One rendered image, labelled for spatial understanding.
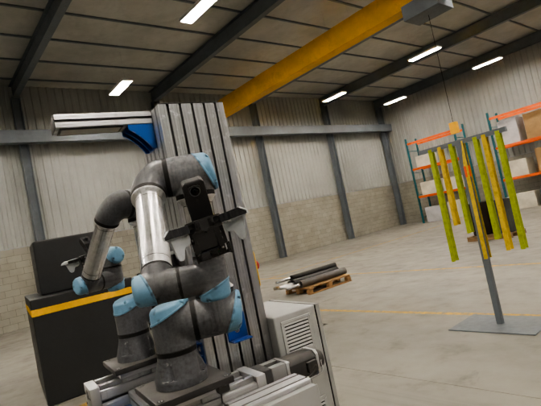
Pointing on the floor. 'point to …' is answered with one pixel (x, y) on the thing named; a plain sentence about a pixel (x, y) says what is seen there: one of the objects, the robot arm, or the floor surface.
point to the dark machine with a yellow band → (69, 321)
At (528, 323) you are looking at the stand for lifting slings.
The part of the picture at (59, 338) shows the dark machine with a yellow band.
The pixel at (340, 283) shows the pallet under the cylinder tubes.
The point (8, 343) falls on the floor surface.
